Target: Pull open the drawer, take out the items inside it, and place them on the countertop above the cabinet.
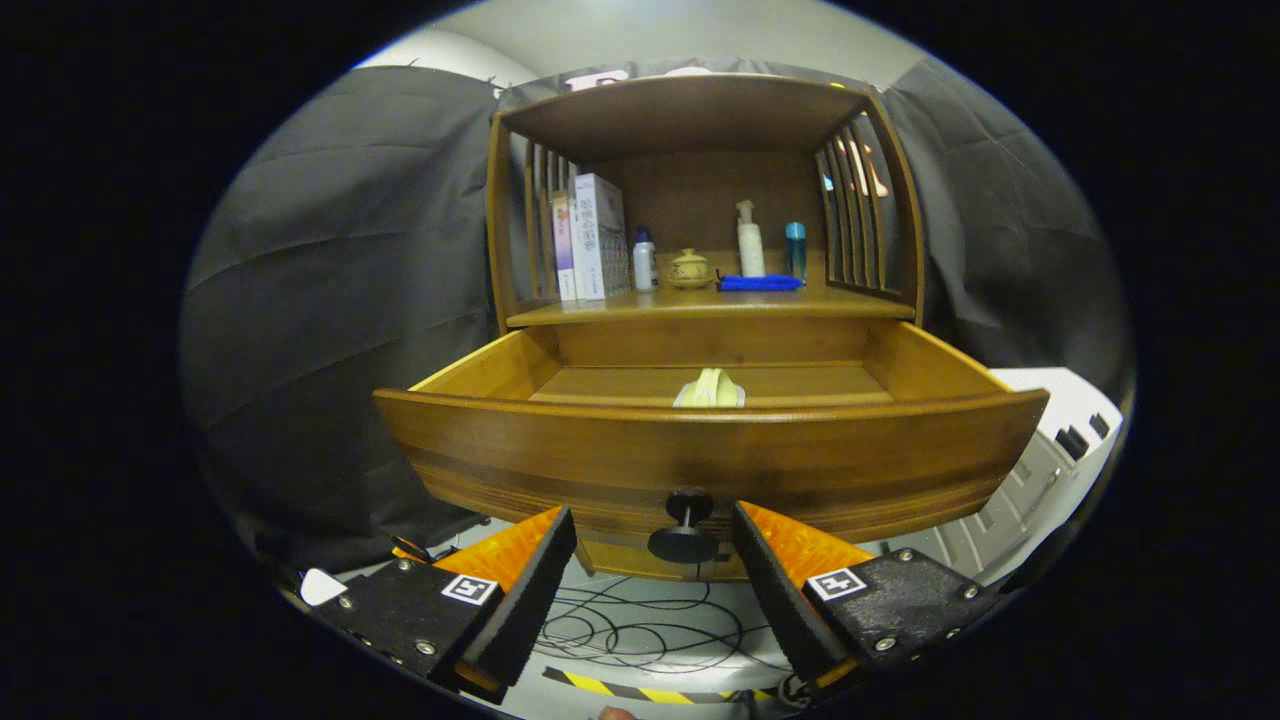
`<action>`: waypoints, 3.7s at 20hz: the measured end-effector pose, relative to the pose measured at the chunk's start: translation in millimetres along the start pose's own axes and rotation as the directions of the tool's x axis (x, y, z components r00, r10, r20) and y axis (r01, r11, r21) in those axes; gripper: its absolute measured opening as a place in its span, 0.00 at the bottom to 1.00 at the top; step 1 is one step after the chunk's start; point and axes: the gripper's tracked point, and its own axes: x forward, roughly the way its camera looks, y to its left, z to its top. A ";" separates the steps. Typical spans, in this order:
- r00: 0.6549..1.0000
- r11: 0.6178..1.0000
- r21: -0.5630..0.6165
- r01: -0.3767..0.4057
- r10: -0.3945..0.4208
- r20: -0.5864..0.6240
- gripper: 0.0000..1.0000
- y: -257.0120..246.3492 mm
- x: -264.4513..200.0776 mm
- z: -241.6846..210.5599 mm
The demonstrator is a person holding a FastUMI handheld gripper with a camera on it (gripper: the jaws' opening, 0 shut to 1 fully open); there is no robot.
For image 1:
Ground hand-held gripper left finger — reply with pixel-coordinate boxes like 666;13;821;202
290;505;579;701

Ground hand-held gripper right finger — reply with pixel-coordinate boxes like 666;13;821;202
732;500;1001;691

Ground wooden countertop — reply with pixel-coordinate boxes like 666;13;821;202
505;280;916;329

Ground wooden cabinet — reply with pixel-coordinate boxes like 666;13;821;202
485;72;926;583

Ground yellow black hazard tape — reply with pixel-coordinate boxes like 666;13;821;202
543;667;776;704

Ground white plastic piece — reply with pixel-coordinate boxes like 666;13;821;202
300;568;348;607

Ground yellow lidded teacup with saucer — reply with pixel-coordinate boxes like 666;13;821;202
668;248;714;291

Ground book with purple spine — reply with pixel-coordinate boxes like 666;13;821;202
551;190;579;302

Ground white pump bottle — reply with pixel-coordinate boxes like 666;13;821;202
735;199;767;278

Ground white book with grey pattern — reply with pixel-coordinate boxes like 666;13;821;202
572;173;633;301

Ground black floor cables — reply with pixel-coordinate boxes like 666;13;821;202
535;575;801;691

